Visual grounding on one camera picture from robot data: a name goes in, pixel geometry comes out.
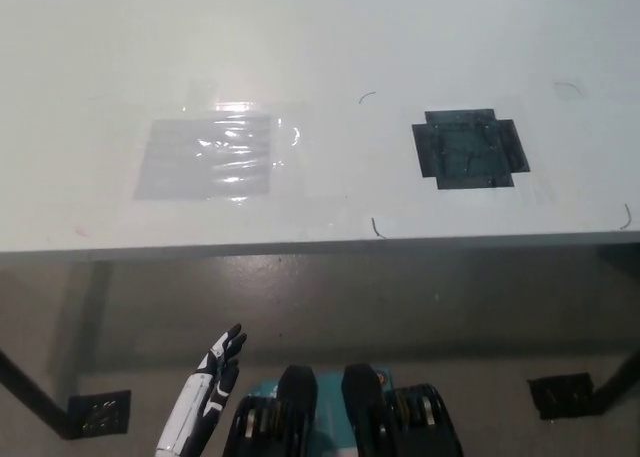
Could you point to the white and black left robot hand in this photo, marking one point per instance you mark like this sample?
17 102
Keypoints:
210 392

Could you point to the black table leg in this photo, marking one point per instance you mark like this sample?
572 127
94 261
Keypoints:
622 379
30 389

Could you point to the clear glossy plastic film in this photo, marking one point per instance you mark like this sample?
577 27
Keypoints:
290 134

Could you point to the grey tape patch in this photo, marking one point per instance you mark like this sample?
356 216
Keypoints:
180 169

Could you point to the black tape patch on table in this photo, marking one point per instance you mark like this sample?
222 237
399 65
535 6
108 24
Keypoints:
465 149

